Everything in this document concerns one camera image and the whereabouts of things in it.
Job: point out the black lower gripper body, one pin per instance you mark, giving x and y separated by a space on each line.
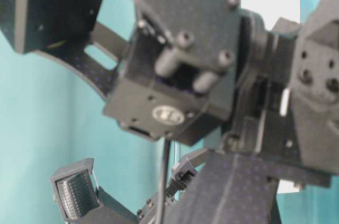
182 173

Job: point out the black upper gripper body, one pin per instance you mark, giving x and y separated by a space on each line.
284 122

